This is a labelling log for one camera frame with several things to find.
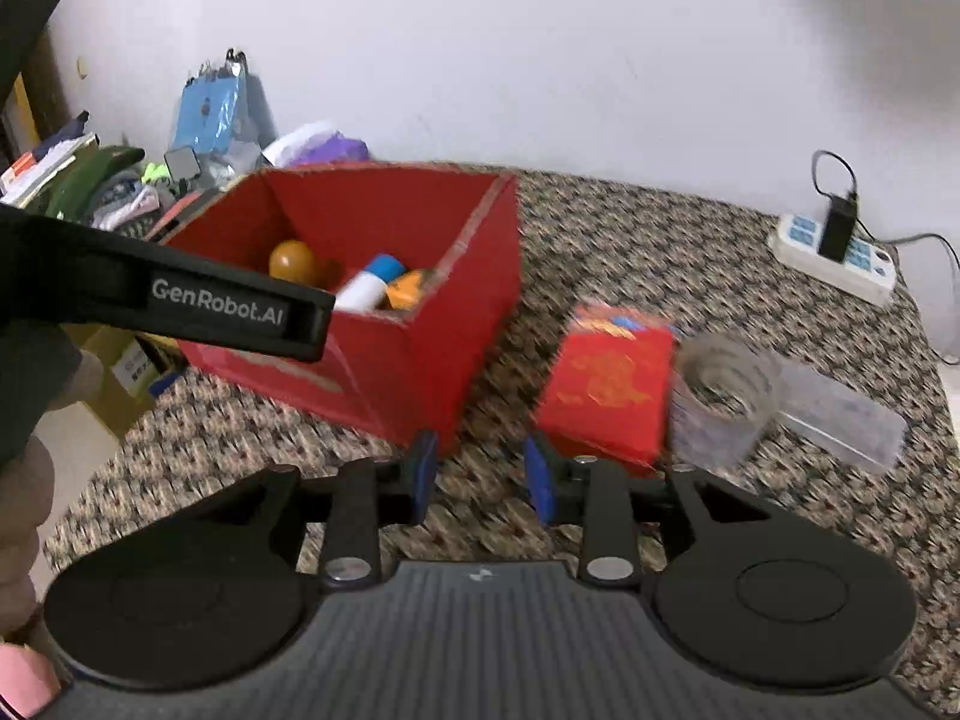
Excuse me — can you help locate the floral patterned tablecloth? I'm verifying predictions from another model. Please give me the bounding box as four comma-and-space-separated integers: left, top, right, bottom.
41, 161, 960, 715

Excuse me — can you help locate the white power strip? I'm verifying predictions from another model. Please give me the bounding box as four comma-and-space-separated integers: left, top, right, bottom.
768, 213, 899, 306

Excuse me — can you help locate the red printed carton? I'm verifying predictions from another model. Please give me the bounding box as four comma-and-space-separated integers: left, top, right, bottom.
530, 301, 680, 479

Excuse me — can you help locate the purple white plastic bag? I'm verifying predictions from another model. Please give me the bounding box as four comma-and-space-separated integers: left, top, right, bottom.
261, 119, 370, 167

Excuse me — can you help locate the red cardboard box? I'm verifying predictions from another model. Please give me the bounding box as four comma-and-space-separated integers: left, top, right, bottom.
154, 163, 523, 458

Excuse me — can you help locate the pink cloth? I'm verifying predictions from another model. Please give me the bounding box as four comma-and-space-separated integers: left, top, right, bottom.
0, 641, 65, 718

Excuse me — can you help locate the yellow ball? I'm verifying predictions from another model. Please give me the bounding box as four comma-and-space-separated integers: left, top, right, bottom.
268, 239, 321, 287

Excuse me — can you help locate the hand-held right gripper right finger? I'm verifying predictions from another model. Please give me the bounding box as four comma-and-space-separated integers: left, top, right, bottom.
523, 433, 778, 590

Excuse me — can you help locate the orange small object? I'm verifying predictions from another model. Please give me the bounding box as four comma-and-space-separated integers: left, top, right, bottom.
385, 269, 437, 311

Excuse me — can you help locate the blue bag with binder clips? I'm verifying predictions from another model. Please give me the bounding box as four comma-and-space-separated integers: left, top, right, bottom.
171, 49, 280, 167

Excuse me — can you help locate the brown cardboard box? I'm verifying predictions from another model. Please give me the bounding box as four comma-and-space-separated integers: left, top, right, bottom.
78, 321, 186, 441

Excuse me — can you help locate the person's left hand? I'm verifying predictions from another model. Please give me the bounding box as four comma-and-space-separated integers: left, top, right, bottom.
0, 349, 104, 644

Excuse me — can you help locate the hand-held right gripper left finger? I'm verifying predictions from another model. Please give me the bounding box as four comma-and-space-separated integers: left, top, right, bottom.
176, 430, 441, 590

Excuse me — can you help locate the clear plastic box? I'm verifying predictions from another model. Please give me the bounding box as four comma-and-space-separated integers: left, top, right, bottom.
776, 358, 910, 476

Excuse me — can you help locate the stack of books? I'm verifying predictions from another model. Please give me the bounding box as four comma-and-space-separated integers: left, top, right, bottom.
0, 111, 100, 205

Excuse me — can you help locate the black charger cable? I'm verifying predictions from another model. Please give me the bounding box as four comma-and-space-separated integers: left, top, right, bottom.
811, 149, 960, 370

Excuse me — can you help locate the black charger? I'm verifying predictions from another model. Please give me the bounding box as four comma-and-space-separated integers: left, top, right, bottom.
818, 194, 860, 264

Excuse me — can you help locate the blue-capped white glue stick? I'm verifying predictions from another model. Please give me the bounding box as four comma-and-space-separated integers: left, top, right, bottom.
333, 253, 407, 313

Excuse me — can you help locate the pile of clothes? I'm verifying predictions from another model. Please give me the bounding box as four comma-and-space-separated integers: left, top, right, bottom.
43, 145, 182, 235

